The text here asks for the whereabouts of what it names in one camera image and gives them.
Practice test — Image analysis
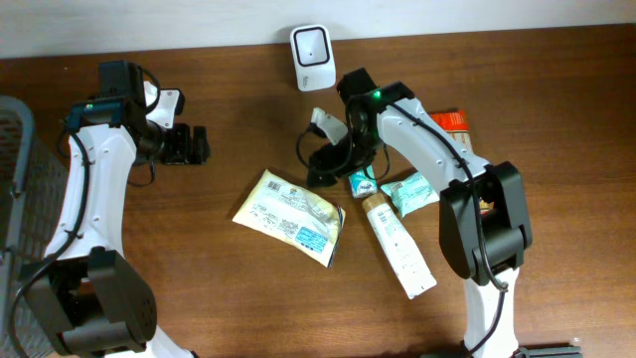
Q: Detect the white tube tan cap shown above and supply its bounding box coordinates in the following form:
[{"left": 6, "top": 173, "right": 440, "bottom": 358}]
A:
[{"left": 362, "top": 193, "right": 437, "bottom": 299}]

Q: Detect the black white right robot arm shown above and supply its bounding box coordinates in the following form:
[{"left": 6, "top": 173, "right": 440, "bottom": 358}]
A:
[{"left": 301, "top": 68, "right": 533, "bottom": 357}]

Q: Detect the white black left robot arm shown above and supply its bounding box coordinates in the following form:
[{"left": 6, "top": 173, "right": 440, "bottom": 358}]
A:
[{"left": 1, "top": 61, "right": 210, "bottom": 357}]

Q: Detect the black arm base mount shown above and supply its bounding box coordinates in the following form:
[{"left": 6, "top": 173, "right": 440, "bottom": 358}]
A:
[{"left": 421, "top": 345, "right": 583, "bottom": 358}]

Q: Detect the small teal packet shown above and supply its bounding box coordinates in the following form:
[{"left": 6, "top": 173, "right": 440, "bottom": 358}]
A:
[{"left": 349, "top": 166, "right": 378, "bottom": 199}]

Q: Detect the yellow snack bag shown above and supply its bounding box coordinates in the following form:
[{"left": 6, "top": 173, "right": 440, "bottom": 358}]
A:
[{"left": 233, "top": 170, "right": 346, "bottom": 268}]

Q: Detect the teal sachet packet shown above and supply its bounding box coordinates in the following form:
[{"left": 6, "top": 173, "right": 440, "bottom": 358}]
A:
[{"left": 381, "top": 172, "right": 439, "bottom": 218}]

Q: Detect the grey plastic mesh basket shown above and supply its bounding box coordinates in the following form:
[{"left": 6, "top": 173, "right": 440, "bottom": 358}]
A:
[{"left": 1, "top": 95, "right": 67, "bottom": 357}]

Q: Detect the white barcode scanner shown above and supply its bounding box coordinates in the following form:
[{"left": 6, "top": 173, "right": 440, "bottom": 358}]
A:
[{"left": 289, "top": 24, "right": 336, "bottom": 91}]

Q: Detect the orange spaghetti packet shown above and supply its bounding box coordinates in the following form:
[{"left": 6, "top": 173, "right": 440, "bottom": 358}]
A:
[{"left": 429, "top": 109, "right": 498, "bottom": 215}]

